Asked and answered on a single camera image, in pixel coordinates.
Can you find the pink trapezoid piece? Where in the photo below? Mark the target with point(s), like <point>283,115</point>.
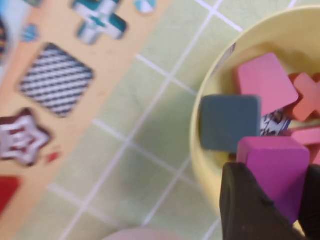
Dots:
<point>265,82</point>

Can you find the orange cross sign piece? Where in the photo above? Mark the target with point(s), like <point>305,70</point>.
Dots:
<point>306,100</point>

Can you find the red triangle shape piece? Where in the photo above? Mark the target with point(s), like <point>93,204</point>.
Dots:
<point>7,195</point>

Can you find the colourful wooden puzzle board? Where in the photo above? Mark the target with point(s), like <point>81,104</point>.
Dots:
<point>105,57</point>

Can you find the yellow plastic bowl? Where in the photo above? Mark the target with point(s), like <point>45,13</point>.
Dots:
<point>275,30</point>

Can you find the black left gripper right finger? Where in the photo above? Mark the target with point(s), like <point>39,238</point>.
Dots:
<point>312,205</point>

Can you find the magenta rectangle shape piece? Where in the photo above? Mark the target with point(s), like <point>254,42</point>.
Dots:
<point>275,170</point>

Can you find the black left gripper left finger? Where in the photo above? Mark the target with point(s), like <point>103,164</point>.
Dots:
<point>245,212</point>

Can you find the pink greater-than sign piece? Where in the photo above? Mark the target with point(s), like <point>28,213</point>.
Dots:
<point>308,137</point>

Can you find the green white checked tablecloth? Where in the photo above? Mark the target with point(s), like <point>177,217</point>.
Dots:
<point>150,125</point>

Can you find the dark grey square piece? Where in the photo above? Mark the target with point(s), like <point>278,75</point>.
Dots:
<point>228,122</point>

